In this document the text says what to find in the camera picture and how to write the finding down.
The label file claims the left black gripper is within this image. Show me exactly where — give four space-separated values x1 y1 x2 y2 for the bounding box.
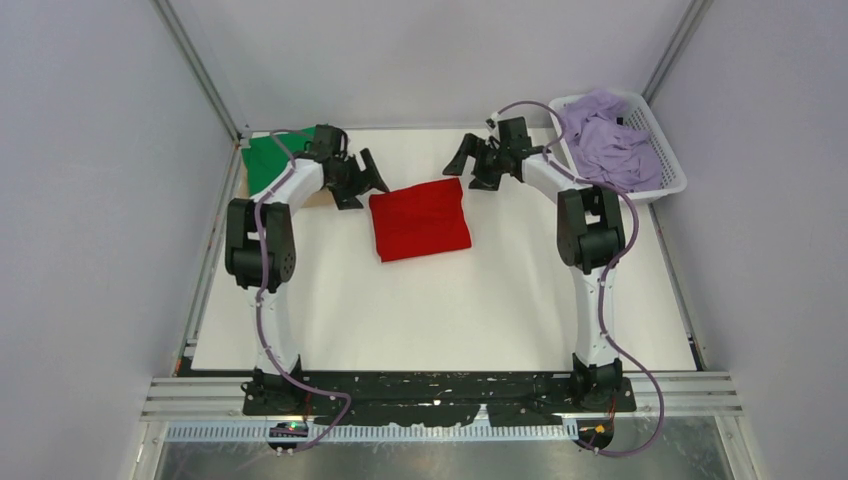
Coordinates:
328 150 387 211

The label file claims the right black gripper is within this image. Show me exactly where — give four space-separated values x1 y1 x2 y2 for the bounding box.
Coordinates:
444 133 509 192

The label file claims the red t shirt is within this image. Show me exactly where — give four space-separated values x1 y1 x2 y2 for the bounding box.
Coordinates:
369 178 472 263

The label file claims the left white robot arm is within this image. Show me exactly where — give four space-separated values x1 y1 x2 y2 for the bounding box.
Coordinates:
224 124 388 416

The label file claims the folded beige t shirt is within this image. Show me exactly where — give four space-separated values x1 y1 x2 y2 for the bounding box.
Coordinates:
233 188 334 210

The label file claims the folded green t shirt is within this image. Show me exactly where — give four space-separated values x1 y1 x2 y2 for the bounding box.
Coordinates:
241 127 315 196

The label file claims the lilac t shirt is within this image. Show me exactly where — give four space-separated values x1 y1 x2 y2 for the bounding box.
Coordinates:
559 90 662 193

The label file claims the white plastic basket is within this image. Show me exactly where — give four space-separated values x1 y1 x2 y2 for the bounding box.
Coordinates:
549 89 687 204

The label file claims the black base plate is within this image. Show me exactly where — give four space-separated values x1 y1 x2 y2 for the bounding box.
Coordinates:
240 370 636 427

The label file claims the left aluminium frame post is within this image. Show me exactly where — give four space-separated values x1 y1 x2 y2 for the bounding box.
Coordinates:
151 0 248 146

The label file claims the aluminium frame post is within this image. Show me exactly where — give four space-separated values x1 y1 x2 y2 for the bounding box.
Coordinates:
151 0 248 146
642 0 714 104

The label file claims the right aluminium frame post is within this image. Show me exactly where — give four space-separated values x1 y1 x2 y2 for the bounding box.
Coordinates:
642 0 714 104

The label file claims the white slotted cable duct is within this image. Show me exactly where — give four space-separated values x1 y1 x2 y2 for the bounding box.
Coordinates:
165 419 578 443

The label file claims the aluminium front rail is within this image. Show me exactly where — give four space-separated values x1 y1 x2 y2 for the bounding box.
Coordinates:
141 371 744 422

